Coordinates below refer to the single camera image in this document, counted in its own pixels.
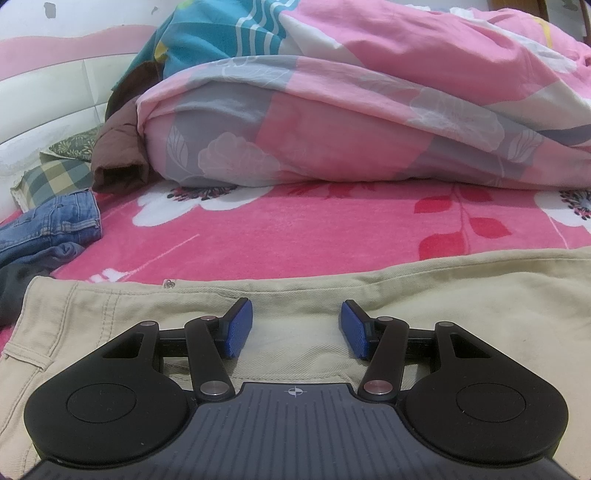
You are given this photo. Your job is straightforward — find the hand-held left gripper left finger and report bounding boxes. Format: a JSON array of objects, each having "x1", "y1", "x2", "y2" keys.
[{"x1": 99, "y1": 298, "x2": 254, "y2": 401}]

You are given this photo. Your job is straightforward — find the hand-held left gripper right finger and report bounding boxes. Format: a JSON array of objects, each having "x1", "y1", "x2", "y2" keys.
[{"x1": 340, "y1": 300, "x2": 493, "y2": 402}]

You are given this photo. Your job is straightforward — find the beige pants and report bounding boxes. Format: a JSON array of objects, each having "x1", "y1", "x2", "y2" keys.
[{"x1": 0, "y1": 247, "x2": 591, "y2": 480}]

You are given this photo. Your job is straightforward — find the pink floral fleece blanket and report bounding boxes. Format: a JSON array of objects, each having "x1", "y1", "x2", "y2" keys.
[{"x1": 51, "y1": 178, "x2": 591, "y2": 285}]

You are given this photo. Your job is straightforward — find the brown jacket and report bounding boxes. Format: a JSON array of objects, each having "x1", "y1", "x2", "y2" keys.
[{"x1": 90, "y1": 60, "x2": 163, "y2": 193}]

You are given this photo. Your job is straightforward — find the pink and teal floral duvet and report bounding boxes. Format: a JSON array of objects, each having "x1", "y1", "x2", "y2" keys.
[{"x1": 115, "y1": 0, "x2": 591, "y2": 191}]

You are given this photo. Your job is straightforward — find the blue jeans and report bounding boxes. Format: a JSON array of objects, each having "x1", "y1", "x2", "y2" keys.
[{"x1": 0, "y1": 189, "x2": 103, "y2": 269}]

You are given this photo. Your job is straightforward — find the dark grey cloth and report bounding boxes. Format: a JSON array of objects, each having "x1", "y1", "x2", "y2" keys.
[{"x1": 0, "y1": 262, "x2": 52, "y2": 331}]

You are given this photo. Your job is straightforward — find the plaid pillow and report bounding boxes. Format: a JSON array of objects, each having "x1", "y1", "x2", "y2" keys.
[{"x1": 11, "y1": 159, "x2": 96, "y2": 214}]

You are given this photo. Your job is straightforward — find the green leaf-pattern pillow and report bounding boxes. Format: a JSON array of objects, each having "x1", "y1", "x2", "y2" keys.
[{"x1": 48, "y1": 122, "x2": 108, "y2": 163}]

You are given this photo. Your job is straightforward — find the pink and white headboard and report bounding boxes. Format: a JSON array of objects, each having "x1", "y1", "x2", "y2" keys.
[{"x1": 0, "y1": 23, "x2": 172, "y2": 223}]

